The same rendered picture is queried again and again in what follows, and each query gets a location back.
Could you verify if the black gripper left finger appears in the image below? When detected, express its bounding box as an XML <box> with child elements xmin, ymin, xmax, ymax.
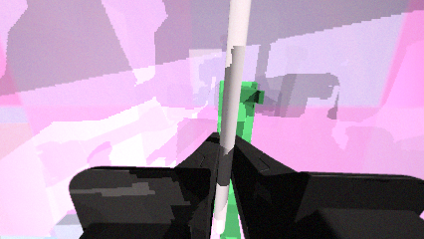
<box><xmin>69</xmin><ymin>131</ymin><xmax>220</xmax><ymax>239</ymax></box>

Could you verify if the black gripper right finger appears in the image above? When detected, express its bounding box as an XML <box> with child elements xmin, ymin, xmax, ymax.
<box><xmin>231</xmin><ymin>135</ymin><xmax>424</xmax><ymax>239</ymax></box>

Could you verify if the grey rod with red cap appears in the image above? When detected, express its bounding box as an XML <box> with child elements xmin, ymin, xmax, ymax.
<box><xmin>213</xmin><ymin>0</ymin><xmax>251</xmax><ymax>234</ymax></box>

